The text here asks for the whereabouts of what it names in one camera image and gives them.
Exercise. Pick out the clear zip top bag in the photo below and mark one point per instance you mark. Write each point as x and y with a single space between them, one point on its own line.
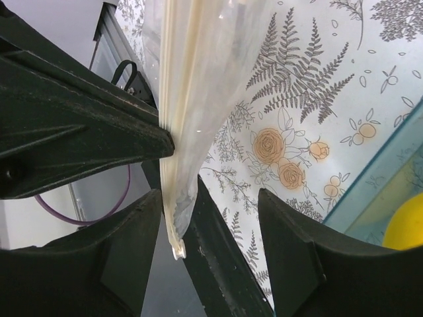
198 55

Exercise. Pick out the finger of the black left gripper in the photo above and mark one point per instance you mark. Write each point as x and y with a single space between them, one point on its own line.
57 128

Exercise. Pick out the yellow lemon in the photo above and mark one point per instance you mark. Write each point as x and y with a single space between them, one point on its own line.
404 230

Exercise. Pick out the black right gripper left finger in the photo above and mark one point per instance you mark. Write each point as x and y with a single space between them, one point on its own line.
100 270

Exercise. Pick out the clear blue glass tray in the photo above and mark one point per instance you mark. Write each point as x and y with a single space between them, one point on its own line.
391 178

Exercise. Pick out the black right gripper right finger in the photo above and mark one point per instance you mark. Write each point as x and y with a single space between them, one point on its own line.
317 271

